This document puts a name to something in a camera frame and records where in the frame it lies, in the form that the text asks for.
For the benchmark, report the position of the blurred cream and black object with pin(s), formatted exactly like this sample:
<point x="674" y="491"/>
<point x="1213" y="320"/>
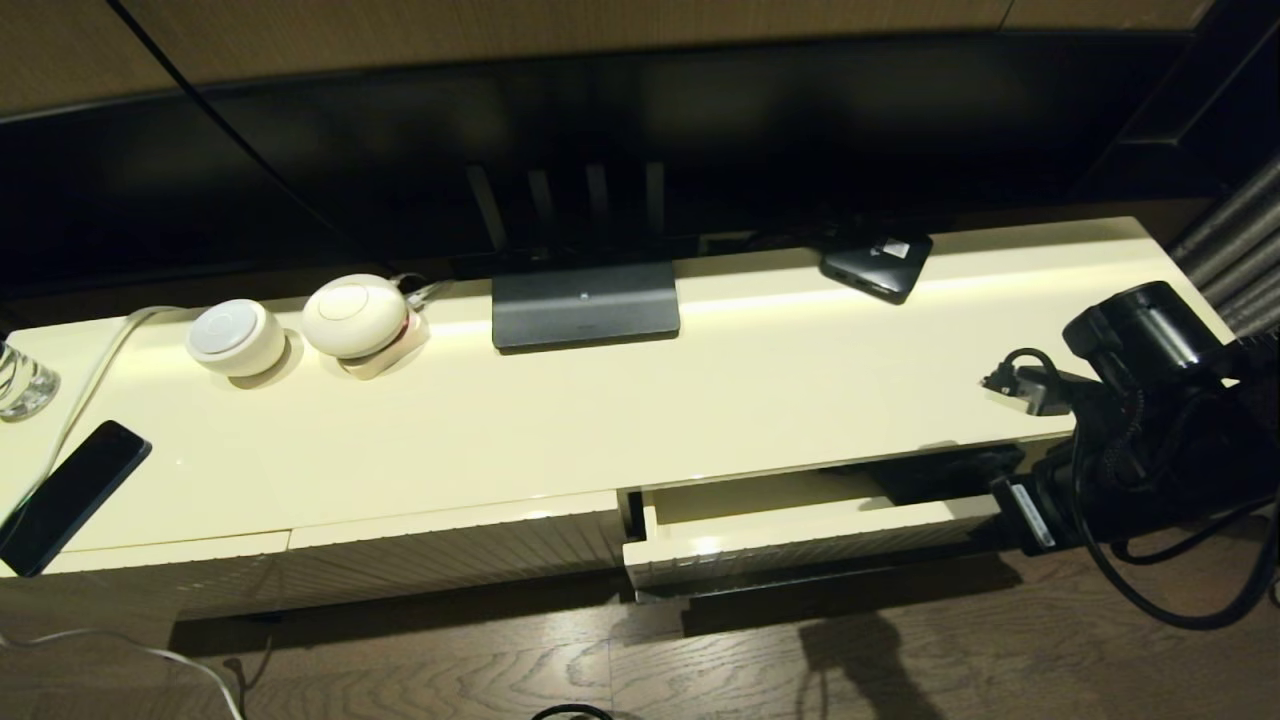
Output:
<point x="600" y="420"/>

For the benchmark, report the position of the black smartphone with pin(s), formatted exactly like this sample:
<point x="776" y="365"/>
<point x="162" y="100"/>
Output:
<point x="72" y="495"/>

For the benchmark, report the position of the cream charging base plate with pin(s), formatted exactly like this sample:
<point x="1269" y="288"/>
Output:
<point x="393" y="362"/>

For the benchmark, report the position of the black flat television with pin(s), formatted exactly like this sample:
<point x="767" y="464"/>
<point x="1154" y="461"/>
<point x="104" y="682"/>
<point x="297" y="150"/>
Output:
<point x="750" y="130"/>

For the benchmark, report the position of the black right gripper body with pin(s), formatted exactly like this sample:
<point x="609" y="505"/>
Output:
<point x="1045" y="510"/>

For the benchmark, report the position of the black umbrella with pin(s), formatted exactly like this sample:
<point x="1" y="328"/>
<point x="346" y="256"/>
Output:
<point x="945" y="475"/>

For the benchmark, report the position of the white round dome device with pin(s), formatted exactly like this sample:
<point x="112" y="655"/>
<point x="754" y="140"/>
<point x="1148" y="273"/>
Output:
<point x="352" y="315"/>

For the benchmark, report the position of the clear drinking glass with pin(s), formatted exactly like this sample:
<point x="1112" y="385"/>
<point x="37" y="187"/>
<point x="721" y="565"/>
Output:
<point x="25" y="385"/>

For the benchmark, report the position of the grey pleated curtain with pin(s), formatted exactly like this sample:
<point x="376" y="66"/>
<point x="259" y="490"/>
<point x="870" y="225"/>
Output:
<point x="1240" y="250"/>

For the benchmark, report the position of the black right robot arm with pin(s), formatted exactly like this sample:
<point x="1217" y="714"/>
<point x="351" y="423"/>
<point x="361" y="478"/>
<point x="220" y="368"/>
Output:
<point x="1170" y="430"/>

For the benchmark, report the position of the black set-top box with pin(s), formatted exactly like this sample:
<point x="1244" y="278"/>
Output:
<point x="875" y="262"/>

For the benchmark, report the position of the grey television base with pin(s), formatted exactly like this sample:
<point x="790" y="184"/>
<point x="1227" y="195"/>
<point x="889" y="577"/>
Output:
<point x="585" y="305"/>

